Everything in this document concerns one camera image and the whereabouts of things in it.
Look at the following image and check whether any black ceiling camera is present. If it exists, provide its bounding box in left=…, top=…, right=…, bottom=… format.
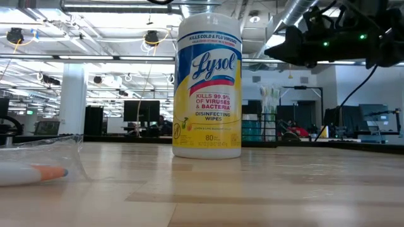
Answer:
left=144, top=30, right=160, bottom=47
left=6, top=27, right=25, bottom=45

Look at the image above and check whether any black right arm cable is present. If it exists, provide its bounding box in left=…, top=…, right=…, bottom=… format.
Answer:
left=313, top=64, right=379, bottom=142

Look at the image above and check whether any white building pillar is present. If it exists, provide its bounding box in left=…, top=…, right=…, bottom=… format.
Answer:
left=59, top=62, right=88, bottom=136

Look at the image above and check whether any black rectangular rig frame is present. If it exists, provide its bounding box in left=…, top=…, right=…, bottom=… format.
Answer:
left=278, top=85, right=324, bottom=133

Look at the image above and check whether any Lysol disinfecting wipes canister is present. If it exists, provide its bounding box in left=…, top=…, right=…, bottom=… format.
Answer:
left=172, top=12, right=243, bottom=160

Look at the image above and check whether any person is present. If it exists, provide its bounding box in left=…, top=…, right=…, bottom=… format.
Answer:
left=156, top=115, right=174, bottom=136
left=277, top=119, right=310, bottom=139

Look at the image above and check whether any black mesh organizer caddy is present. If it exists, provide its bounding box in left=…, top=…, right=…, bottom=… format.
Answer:
left=241, top=112, right=279, bottom=143

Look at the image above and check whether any black office monitor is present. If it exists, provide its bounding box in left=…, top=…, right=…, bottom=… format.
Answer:
left=122, top=100, right=160, bottom=123

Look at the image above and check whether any grey office chair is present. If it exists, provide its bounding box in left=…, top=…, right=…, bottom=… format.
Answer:
left=33, top=120, right=61, bottom=136

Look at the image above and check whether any wrapped white orange toothbrush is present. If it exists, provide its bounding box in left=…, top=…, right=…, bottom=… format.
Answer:
left=0, top=160, right=91, bottom=187

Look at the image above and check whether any black office cabinet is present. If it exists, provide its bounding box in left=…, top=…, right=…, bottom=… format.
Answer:
left=83, top=105, right=104, bottom=137

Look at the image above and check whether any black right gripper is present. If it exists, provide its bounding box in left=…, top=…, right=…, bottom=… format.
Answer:
left=264, top=6, right=350, bottom=69

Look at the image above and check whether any ceiling light strip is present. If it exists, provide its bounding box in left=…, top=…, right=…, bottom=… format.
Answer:
left=0, top=54, right=175, bottom=61
left=242, top=58, right=404, bottom=66

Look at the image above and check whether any silver ventilation duct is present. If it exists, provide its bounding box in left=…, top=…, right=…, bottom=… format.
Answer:
left=256, top=0, right=318, bottom=59

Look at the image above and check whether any dark desk monitor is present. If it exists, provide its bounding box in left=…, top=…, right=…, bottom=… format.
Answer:
left=359, top=103, right=389, bottom=123

